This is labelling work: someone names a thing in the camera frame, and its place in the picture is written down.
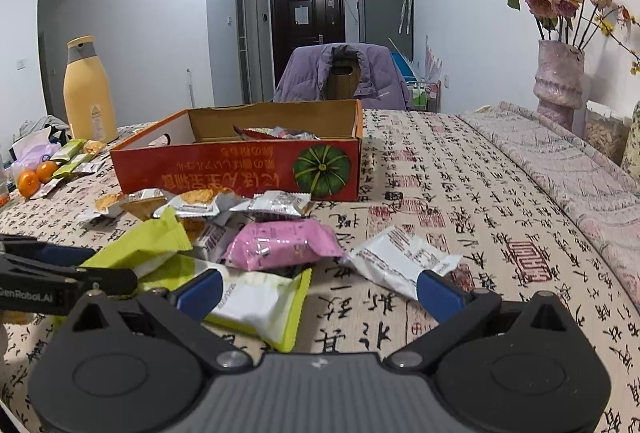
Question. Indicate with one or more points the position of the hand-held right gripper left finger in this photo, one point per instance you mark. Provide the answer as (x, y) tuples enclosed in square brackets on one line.
[(200, 295)]

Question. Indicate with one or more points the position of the pink snack packet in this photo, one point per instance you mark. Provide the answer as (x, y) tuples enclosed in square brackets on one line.
[(280, 243)]

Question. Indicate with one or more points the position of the orange tangerine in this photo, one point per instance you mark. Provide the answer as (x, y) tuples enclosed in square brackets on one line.
[(28, 184), (47, 170)]

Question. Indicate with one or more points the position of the blue rack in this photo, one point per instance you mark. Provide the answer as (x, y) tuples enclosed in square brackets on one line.
[(402, 65)]

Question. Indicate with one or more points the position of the red snack packet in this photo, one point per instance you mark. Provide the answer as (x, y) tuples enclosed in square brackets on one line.
[(250, 133)]

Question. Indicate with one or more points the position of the grey refrigerator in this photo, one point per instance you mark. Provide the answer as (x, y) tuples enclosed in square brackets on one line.
[(380, 18)]

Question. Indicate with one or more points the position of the purple padded jacket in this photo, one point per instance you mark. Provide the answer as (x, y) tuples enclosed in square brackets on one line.
[(305, 73)]

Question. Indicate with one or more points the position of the yellow flower branches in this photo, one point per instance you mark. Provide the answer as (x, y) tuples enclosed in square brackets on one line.
[(606, 27)]

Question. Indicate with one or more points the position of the white folded umbrella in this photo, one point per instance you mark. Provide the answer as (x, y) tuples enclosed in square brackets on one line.
[(404, 8)]

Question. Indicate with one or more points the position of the grey quilted blanket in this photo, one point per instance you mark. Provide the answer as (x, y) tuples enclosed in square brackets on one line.
[(550, 153)]

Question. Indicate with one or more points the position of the wooden chair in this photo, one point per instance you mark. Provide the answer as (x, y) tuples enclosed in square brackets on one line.
[(342, 88)]

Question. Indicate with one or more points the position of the patterned ceramic vase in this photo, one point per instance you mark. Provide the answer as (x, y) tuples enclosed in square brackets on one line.
[(634, 138)]

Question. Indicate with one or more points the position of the green snack bar packet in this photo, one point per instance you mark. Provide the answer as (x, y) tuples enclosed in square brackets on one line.
[(70, 150), (72, 167)]

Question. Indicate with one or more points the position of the clear plastic cup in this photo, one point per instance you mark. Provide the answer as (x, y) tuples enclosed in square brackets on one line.
[(3, 183)]

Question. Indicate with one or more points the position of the glass interior door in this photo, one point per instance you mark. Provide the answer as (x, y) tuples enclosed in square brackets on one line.
[(245, 43)]

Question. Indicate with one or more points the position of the small silver packet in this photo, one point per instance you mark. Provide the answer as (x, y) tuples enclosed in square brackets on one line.
[(92, 167)]

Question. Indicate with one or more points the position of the pink textured vase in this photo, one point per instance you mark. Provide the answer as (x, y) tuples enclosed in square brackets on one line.
[(557, 83)]

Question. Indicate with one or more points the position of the small orange cookie packet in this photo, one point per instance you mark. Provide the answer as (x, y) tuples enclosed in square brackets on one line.
[(94, 148)]

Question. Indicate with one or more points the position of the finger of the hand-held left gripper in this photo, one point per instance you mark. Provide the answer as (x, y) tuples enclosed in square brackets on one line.
[(110, 280), (65, 255)]

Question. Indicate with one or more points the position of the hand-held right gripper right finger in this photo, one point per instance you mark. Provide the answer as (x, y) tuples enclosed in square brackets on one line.
[(442, 298)]

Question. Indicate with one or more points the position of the dark entrance door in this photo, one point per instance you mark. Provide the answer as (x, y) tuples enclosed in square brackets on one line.
[(285, 48)]

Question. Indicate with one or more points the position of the lime green snack packet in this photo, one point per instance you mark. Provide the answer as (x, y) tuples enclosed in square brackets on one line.
[(140, 238)]

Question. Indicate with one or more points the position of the grey cloth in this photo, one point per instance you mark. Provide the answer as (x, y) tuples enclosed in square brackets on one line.
[(37, 125)]

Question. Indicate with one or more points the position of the clear storage jar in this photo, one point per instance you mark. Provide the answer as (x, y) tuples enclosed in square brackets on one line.
[(605, 138)]

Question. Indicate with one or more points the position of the lime green white-backed packet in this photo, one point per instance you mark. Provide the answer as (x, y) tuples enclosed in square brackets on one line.
[(260, 303)]

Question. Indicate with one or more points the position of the red cardboard box pumpkin print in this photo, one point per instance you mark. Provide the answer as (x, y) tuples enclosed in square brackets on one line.
[(225, 168)]

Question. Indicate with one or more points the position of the white paper notice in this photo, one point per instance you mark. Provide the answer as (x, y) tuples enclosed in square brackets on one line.
[(301, 15)]

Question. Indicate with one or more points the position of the yellow bottle grey cap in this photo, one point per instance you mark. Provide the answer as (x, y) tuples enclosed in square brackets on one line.
[(90, 98)]

